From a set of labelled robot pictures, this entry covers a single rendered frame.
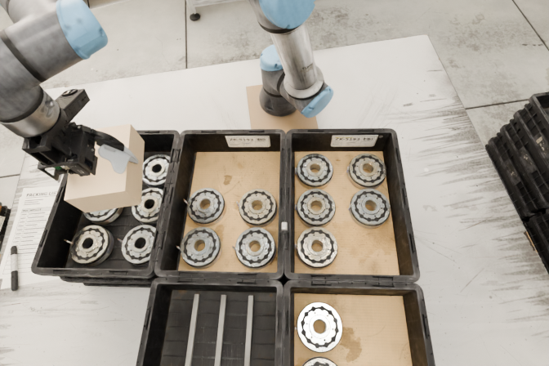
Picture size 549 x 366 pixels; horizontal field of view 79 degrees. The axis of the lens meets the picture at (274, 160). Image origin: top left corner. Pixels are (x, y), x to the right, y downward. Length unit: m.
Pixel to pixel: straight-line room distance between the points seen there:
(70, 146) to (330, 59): 1.04
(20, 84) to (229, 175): 0.60
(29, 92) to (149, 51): 2.16
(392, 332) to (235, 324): 0.37
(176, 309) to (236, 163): 0.42
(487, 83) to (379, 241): 1.77
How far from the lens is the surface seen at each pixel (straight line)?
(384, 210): 0.94
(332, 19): 2.71
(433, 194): 1.18
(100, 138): 0.69
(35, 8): 0.58
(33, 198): 1.40
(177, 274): 0.84
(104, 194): 0.74
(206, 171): 1.02
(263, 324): 0.89
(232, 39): 2.60
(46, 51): 0.54
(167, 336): 0.94
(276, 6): 0.67
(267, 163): 1.00
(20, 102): 0.57
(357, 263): 0.91
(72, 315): 1.20
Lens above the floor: 1.71
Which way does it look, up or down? 62 degrees down
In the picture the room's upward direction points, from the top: 7 degrees counter-clockwise
